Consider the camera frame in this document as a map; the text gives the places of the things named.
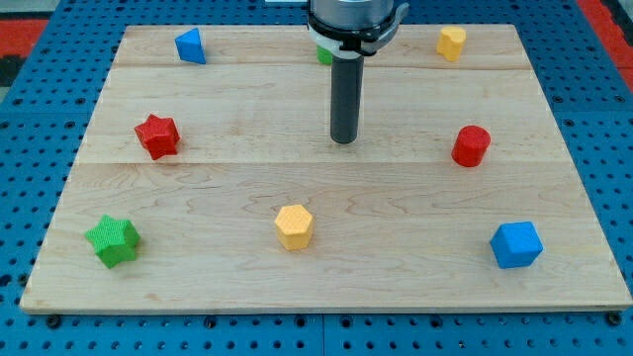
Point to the green block behind arm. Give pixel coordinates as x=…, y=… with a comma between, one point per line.
x=323, y=56

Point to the yellow hexagon block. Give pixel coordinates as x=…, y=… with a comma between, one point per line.
x=294, y=227

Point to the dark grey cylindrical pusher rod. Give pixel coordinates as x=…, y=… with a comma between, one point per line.
x=345, y=97

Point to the wooden board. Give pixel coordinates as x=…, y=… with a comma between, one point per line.
x=400, y=227

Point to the red cylinder block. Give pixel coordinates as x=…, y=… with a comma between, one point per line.
x=470, y=146

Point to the red star block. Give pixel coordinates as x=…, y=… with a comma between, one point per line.
x=159, y=136

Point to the blue triangular block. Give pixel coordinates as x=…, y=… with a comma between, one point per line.
x=190, y=48

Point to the yellow heart block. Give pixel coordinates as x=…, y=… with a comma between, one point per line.
x=451, y=42

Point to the blue cube block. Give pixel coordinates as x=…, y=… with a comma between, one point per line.
x=516, y=244

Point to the green star block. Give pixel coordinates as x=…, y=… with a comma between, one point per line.
x=114, y=241

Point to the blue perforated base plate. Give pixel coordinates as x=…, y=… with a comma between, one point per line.
x=45, y=114

